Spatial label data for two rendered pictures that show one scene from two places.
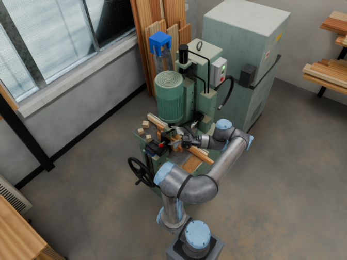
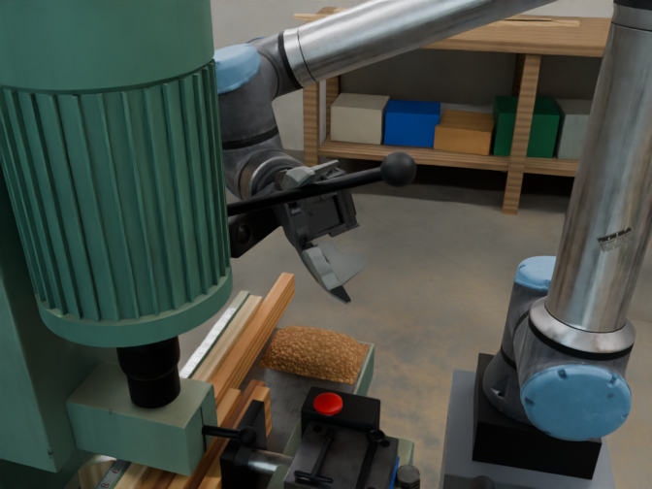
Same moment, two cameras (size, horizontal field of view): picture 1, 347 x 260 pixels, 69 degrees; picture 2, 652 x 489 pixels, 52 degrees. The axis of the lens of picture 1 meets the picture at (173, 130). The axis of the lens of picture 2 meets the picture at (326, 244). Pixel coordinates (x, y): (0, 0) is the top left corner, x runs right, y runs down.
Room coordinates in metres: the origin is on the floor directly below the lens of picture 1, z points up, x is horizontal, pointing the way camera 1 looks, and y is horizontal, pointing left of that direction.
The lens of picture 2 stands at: (1.28, 0.56, 1.51)
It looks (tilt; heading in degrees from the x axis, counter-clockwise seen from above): 29 degrees down; 242
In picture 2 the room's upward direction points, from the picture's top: straight up
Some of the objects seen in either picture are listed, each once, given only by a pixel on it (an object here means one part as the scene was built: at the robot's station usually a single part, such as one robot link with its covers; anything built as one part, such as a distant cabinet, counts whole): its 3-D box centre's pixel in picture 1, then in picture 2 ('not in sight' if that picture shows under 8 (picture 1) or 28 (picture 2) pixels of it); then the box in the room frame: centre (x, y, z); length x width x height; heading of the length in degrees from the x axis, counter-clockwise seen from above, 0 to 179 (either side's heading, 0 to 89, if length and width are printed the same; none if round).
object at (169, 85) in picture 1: (170, 98); (114, 137); (1.19, 0.01, 1.32); 0.18 x 0.18 x 0.31
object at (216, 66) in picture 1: (218, 72); not in sight; (1.33, -0.31, 1.40); 0.10 x 0.06 x 0.16; 136
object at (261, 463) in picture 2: (162, 144); (271, 464); (1.10, 0.08, 0.95); 0.09 x 0.07 x 0.09; 46
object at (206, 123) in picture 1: (204, 123); not in sight; (1.22, -0.23, 1.02); 0.09 x 0.07 x 0.12; 46
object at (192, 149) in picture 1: (184, 144); (216, 397); (1.11, -0.08, 0.92); 0.56 x 0.02 x 0.04; 46
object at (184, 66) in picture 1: (184, 59); not in sight; (1.29, -0.08, 1.53); 0.08 x 0.08 x 0.17; 46
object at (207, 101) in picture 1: (207, 100); not in sight; (1.24, -0.25, 1.22); 0.09 x 0.08 x 0.15; 136
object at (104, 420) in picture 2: (173, 128); (146, 419); (1.21, 0.00, 0.99); 0.14 x 0.07 x 0.09; 136
